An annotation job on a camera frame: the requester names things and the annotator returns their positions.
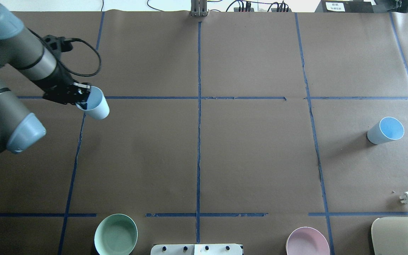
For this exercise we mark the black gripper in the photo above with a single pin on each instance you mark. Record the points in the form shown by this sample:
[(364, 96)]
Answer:
[(56, 87)]

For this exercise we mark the light blue cup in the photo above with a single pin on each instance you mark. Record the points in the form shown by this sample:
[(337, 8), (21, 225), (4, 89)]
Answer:
[(96, 105), (386, 130)]

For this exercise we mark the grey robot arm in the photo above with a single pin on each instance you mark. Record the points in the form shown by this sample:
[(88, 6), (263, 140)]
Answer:
[(37, 59)]

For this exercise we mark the mint green bowl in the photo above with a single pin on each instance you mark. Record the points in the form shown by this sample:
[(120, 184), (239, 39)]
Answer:
[(117, 234)]

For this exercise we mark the black power strip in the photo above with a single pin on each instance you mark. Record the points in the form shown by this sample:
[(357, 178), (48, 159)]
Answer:
[(255, 6)]

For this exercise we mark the pink bowl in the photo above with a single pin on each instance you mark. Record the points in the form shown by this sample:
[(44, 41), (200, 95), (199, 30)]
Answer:
[(307, 241)]

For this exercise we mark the black box with label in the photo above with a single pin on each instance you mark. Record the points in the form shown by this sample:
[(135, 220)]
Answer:
[(344, 6)]

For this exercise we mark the cream toaster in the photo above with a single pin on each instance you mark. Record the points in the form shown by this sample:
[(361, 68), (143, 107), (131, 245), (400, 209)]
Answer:
[(390, 236)]

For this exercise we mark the aluminium frame post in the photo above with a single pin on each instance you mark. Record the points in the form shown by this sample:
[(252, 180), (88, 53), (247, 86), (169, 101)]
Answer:
[(199, 8)]

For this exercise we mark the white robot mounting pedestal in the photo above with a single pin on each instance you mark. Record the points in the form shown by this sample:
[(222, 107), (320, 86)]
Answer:
[(198, 249)]

